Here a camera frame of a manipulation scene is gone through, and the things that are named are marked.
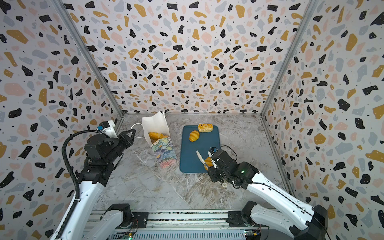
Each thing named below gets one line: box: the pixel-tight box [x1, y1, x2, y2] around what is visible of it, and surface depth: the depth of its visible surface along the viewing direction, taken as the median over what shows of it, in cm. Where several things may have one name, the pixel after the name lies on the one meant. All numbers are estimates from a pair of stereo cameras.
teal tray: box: [179, 125, 221, 173], surface depth 108 cm
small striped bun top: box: [188, 130, 200, 142], surface depth 106 cm
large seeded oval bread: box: [148, 132, 168, 144], surface depth 95 cm
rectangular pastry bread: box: [198, 123, 214, 133], surface depth 111 cm
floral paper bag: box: [142, 111, 177, 169], surface depth 87 cm
